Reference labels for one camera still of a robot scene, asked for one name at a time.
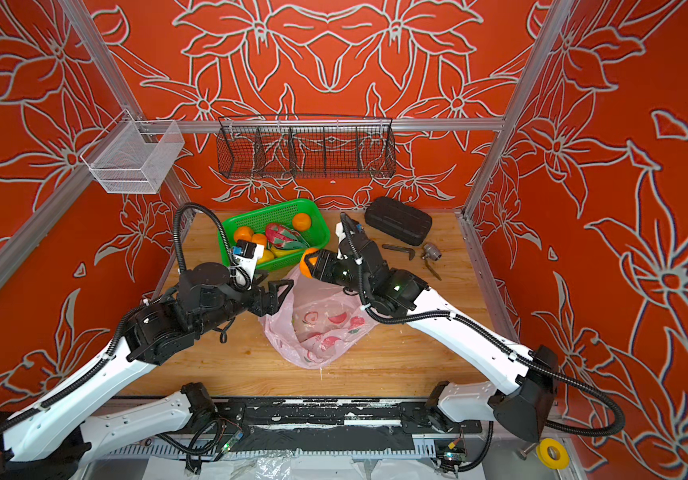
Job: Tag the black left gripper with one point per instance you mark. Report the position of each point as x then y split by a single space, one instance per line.
264 304

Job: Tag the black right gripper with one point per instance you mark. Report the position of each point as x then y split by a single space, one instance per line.
327 260

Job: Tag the yellow lemon fruit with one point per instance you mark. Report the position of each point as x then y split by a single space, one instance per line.
267 256

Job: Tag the orange fruit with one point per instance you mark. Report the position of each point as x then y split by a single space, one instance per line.
301 222
259 239
308 262

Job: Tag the red green dragon fruit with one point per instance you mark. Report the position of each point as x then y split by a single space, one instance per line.
284 237

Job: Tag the pink translucent plastic bag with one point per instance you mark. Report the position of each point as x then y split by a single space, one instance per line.
316 324

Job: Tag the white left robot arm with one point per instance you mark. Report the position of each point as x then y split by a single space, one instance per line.
61 432

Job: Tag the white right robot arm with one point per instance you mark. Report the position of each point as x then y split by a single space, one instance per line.
521 384

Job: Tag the yellow toy banana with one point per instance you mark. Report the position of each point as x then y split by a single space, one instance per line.
280 253

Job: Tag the green plastic perforated basket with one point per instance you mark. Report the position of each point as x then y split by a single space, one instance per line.
318 236

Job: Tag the black plastic tool case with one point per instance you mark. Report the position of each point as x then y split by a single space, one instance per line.
398 220

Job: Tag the silver metal fitting tool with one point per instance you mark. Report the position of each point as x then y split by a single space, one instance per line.
431 254

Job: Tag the yellow tape roll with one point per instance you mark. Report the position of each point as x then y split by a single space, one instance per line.
553 454

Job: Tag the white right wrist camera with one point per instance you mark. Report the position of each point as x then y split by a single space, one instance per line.
345 231

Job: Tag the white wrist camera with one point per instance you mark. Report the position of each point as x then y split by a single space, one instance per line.
244 257
345 231

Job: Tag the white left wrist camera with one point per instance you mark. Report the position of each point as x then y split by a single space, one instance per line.
244 257

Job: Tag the dark metal bracket tool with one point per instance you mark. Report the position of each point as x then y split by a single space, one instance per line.
397 248

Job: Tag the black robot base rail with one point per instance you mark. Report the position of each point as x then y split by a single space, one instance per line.
362 426

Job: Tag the black wire wall basket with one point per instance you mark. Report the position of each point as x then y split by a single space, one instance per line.
306 147

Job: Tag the white wire mesh basket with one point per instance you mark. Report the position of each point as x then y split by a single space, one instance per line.
126 160

